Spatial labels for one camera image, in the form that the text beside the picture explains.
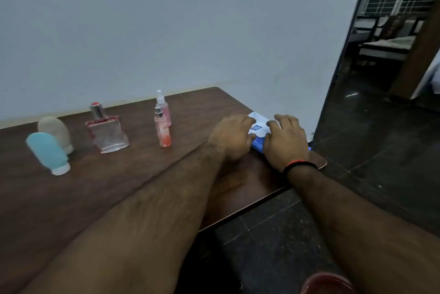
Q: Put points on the red round object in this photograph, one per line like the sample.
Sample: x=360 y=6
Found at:
x=328 y=283

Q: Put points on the beige silicone travel bottle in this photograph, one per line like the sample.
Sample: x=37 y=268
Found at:
x=56 y=130

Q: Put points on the person's left hand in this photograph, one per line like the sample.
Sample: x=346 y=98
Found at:
x=231 y=137

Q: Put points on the black and red wristband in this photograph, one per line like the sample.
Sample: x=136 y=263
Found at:
x=298 y=165

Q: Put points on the orange spray bottle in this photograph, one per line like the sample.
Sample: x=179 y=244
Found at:
x=162 y=130

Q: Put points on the person's right thumb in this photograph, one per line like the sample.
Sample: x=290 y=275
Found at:
x=267 y=138

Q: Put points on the pink spray bottle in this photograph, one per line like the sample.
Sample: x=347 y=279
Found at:
x=164 y=106

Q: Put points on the person's right forearm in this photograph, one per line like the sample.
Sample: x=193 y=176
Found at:
x=364 y=235

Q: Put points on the blue silicone travel bottle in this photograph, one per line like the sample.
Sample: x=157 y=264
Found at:
x=48 y=153

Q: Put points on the person's right hand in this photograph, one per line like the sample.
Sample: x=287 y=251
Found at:
x=286 y=147

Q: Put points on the person's left forearm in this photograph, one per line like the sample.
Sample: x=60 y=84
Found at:
x=137 y=221

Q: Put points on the wooden sofa with cushions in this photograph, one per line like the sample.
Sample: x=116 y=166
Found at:
x=385 y=39

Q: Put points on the white and blue pouch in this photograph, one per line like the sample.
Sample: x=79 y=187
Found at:
x=260 y=126

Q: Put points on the wooden door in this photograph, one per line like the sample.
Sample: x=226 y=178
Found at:
x=417 y=53

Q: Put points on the person's left thumb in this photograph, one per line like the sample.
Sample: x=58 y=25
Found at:
x=251 y=140

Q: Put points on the glass perfume bottle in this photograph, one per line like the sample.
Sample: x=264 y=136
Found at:
x=106 y=132

